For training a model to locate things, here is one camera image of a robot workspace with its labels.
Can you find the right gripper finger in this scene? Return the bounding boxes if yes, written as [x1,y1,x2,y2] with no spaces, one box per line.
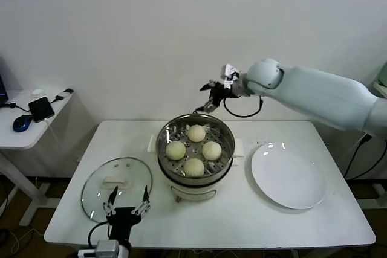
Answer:
[194,99,219,113]
[198,79,218,92]

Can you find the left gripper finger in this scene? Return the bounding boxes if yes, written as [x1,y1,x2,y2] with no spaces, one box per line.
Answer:
[102,185,119,216]
[132,185,151,216]

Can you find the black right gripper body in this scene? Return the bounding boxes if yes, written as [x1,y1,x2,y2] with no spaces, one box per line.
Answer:
[208,81,235,106]

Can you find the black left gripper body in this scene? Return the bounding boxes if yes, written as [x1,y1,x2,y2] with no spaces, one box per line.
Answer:
[105,207,143,242]

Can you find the round glass pot lid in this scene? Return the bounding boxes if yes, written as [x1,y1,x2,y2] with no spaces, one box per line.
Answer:
[80,157,154,223]

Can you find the white steamed baozi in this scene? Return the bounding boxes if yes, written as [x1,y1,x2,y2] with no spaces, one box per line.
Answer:
[165,141,187,161]
[183,158,206,178]
[187,124,207,144]
[201,141,223,161]

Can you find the steel steamer basket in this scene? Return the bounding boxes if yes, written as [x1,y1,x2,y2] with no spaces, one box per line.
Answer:
[147,113,244,180]

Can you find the white round plate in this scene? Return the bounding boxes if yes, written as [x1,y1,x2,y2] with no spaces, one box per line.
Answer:
[250,141,327,210]

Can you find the white side table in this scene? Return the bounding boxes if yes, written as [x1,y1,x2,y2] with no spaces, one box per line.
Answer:
[0,89,75,228]

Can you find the black smartphone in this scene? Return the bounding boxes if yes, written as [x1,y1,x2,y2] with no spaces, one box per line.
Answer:
[28,97,56,123]

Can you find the blue computer mouse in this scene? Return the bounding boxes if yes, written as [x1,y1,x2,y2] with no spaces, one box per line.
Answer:
[12,115,33,133]

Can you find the dark laptop screen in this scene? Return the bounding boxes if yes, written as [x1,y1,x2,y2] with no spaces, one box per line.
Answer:
[0,57,8,105]

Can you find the white shelf board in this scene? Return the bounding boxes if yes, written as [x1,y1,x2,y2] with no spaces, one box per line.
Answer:
[372,81,387,99]

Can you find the pale green object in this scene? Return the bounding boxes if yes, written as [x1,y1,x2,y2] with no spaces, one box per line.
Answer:
[376,61,387,87]

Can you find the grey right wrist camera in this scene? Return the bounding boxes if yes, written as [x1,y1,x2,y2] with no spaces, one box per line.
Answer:
[221,63,241,89]

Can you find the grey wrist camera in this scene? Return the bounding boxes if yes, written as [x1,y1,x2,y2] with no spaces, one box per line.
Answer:
[96,239,121,258]
[221,63,241,89]

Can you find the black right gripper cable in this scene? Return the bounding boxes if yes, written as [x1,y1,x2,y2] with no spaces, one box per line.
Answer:
[223,95,262,118]

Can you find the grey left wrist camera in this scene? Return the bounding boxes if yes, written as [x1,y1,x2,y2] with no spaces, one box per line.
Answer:
[96,239,121,258]

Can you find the white charging cable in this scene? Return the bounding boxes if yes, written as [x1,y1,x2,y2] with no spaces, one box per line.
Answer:
[44,118,61,147]

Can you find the white floor cable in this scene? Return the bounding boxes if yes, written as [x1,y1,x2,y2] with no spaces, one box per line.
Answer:
[8,228,42,255]

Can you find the black cable with silver adapter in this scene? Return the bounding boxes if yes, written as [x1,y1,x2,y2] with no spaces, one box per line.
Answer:
[50,88,74,104]

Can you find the thin black desk cable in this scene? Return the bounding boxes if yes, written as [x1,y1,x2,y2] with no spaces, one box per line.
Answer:
[0,103,30,114]

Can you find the black power cable with plug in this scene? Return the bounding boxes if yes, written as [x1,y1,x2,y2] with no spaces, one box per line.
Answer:
[344,133,387,180]

